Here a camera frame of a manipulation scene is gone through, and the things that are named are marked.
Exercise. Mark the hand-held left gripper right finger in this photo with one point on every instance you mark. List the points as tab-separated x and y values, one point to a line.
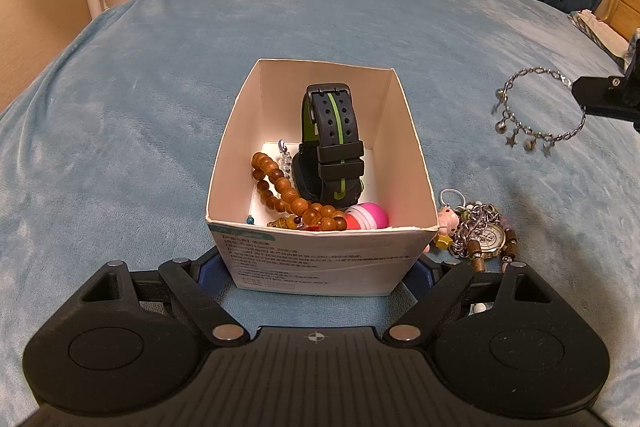
420	277

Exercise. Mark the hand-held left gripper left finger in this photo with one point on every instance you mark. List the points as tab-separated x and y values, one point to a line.
210	269

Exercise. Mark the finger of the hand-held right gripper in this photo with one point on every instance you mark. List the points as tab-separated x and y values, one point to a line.
600	94

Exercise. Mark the pink white toy ball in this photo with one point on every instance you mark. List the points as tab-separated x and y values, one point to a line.
370	214

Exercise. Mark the white cardboard box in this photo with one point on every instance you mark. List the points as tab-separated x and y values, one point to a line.
320	257

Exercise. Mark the black green wristwatch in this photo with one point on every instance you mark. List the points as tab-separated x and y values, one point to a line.
330	132

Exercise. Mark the plaid edged pillow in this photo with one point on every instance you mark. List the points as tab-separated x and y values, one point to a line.
602	34

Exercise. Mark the blue fleece blanket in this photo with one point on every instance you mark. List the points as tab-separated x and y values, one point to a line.
125	107

